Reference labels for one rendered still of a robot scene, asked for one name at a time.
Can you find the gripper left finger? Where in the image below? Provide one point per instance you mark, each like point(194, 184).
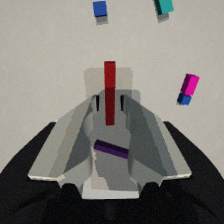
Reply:
point(60, 153)

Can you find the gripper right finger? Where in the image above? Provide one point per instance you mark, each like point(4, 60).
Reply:
point(159, 152)

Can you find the turquoise rod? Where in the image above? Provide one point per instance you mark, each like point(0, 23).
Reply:
point(164, 6)

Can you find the magenta rectangular block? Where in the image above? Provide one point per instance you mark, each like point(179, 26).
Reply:
point(189, 84)

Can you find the red rod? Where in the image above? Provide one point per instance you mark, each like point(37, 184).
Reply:
point(109, 74)

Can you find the small blue cube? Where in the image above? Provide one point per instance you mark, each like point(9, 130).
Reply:
point(184, 99)
point(99, 8)

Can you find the purple rod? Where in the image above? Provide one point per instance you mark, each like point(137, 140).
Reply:
point(111, 149)

